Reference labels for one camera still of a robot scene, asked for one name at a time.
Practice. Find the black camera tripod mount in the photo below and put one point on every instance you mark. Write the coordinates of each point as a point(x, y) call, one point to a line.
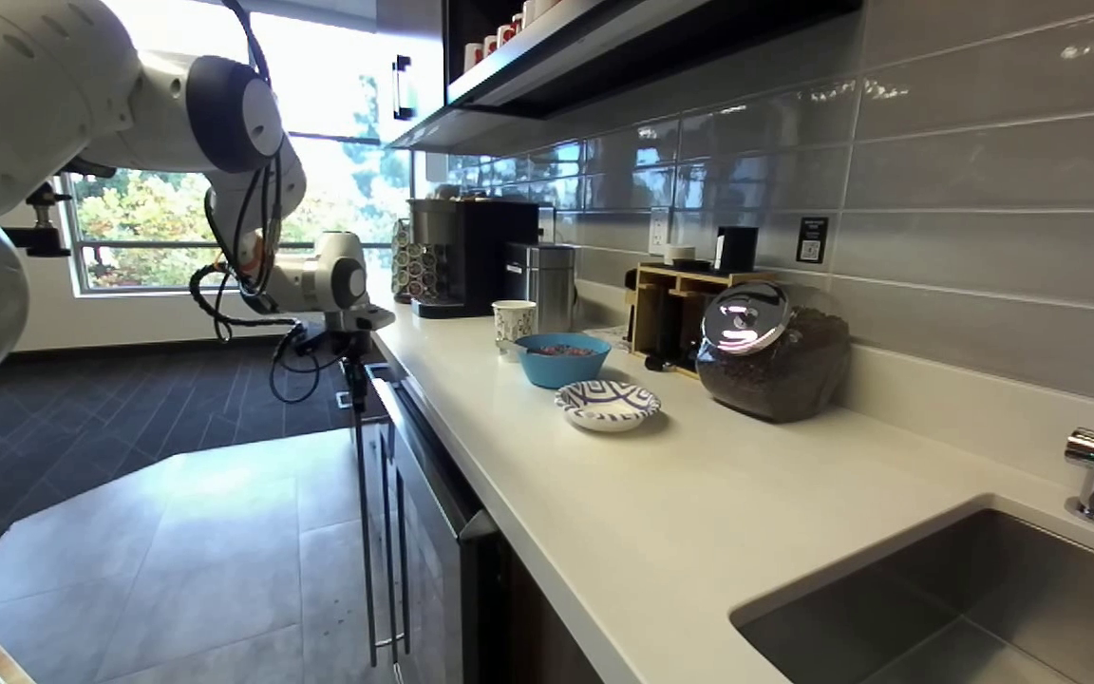
point(40, 236)

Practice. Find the patterned plate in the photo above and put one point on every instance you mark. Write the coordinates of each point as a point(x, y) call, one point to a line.
point(605, 403)

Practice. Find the stainless steel sink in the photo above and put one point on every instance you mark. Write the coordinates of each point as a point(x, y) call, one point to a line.
point(952, 612)

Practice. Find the small black box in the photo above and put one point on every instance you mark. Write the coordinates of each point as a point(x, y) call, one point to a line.
point(734, 248)

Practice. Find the metal canister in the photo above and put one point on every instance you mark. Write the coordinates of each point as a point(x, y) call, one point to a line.
point(551, 290)

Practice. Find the wall power outlet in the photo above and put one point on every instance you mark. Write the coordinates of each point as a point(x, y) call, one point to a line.
point(809, 236)

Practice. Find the small ceramic cup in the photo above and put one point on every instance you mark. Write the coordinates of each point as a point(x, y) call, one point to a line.
point(474, 56)
point(490, 44)
point(509, 29)

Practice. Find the small white cup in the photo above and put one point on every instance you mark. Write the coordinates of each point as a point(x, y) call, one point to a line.
point(676, 253)

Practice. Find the large window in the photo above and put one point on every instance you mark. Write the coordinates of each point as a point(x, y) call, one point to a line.
point(152, 232)

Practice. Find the white Franka Emika robot arm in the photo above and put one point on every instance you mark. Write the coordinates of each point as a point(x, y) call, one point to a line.
point(15, 88)

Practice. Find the white paper cup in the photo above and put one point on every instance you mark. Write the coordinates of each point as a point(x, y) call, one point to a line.
point(514, 326)

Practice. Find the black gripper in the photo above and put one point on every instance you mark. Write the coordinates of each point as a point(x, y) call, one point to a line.
point(338, 333)

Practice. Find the dark wall shelf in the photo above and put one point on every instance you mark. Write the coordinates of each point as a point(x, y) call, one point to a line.
point(608, 58)

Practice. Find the dark wooden base cabinets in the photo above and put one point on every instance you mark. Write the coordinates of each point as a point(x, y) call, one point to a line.
point(532, 632)

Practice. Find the wooden countertop organizer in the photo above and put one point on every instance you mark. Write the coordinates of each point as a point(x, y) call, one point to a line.
point(666, 309)

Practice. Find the glass jar of coffee beans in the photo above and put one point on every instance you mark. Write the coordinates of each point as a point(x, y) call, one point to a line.
point(777, 364)

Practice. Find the blue bowl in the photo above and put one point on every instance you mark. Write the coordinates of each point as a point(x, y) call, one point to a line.
point(562, 364)

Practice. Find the dark coffee machine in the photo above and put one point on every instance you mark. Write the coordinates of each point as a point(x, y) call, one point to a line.
point(465, 253)

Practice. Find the patterned bag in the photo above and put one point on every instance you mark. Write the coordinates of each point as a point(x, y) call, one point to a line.
point(404, 267)

